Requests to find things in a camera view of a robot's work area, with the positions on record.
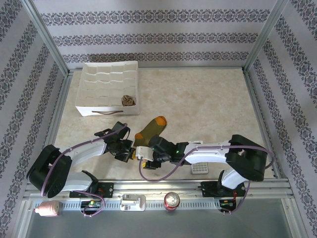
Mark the red soda can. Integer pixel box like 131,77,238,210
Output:
163,192,181,212

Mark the small circuit board with leds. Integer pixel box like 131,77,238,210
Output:
80,199,103,209
219,199,236,208

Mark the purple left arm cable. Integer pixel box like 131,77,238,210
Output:
41,125,131,218

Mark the aluminium frame post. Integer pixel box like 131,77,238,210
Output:
23,0,73,76
242,0,297,74

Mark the white plastic clamp bracket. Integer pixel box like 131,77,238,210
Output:
120,194,146,212

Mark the aluminium frame side rail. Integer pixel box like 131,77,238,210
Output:
244,70,284,179
34,71,74,180

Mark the pink plastic bottle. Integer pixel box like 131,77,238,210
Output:
34,200,60,218

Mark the white slotted cable duct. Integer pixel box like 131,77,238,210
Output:
34,199,223,212

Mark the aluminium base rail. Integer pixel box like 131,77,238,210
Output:
23,178,293,200

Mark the white fabric divided organizer box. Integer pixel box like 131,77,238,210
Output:
75,61,141,117

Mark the white calculator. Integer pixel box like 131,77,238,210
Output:
188,140,210,176

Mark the green striped sock orange toe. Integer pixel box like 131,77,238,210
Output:
133,116,168,148

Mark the brown argyle sock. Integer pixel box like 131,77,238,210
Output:
120,94,136,107

